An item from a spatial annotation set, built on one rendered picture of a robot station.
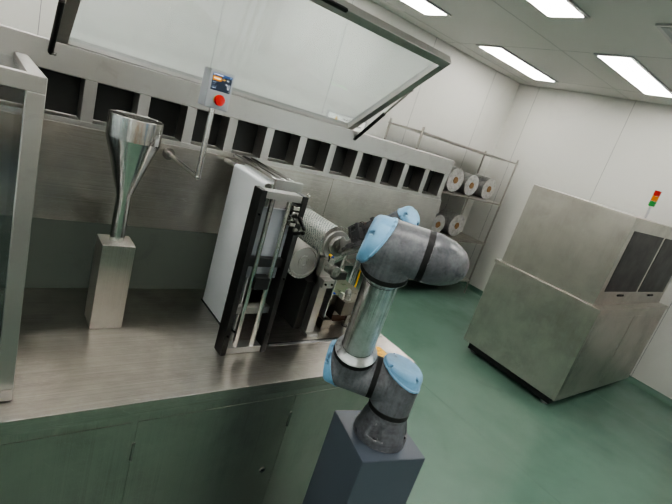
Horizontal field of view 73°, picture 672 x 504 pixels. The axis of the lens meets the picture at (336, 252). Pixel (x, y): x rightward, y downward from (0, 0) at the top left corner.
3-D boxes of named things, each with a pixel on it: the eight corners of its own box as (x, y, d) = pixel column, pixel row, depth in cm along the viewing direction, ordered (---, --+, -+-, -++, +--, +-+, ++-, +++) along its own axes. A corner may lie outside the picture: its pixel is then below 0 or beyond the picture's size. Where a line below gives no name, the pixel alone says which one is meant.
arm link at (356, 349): (366, 408, 123) (434, 249, 91) (314, 388, 124) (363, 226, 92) (375, 374, 132) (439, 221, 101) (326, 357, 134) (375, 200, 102)
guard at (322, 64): (109, -107, 90) (109, -109, 91) (65, 40, 128) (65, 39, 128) (440, 62, 156) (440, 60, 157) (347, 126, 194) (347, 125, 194)
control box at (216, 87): (206, 107, 121) (214, 68, 118) (196, 103, 125) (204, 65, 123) (230, 113, 125) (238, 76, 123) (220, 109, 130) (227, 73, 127)
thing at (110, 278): (80, 334, 130) (110, 138, 115) (73, 310, 140) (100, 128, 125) (132, 331, 139) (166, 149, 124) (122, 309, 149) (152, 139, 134)
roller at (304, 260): (285, 277, 160) (294, 246, 157) (254, 249, 178) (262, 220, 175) (313, 278, 167) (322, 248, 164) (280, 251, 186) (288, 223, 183)
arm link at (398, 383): (410, 425, 119) (428, 381, 115) (361, 407, 120) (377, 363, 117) (411, 400, 130) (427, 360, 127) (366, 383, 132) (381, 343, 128)
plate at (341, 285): (340, 315, 179) (344, 302, 177) (290, 272, 208) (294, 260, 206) (369, 314, 189) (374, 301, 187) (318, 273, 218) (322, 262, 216)
